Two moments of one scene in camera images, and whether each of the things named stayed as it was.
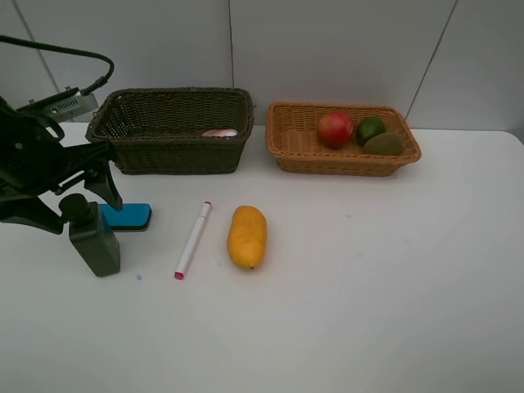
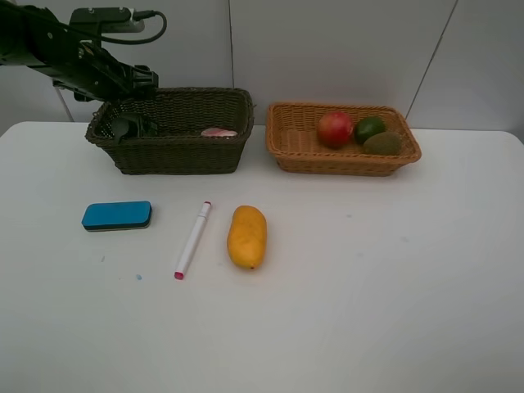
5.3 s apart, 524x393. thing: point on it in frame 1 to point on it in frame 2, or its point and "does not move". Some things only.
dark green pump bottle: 92,237 to 139,127
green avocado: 368,128 does not move
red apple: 335,129 does not move
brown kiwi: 386,143 does not move
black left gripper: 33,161 to 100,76
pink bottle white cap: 221,133 does not move
